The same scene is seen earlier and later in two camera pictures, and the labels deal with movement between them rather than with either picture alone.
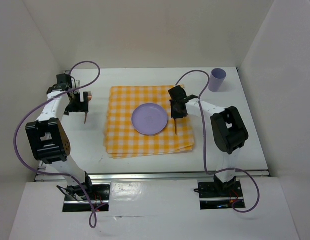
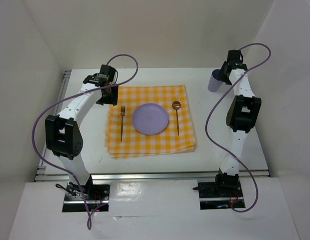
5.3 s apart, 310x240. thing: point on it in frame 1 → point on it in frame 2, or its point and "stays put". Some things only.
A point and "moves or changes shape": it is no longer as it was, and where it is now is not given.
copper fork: x=89 y=94 → x=122 y=113
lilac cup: x=217 y=76 stays put
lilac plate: x=149 y=119 stays put
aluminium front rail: x=143 y=176 stays put
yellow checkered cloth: x=121 y=140 stays put
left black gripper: x=81 y=107 → x=112 y=100
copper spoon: x=175 y=126 moves or changes shape
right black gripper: x=175 y=115 → x=226 y=80
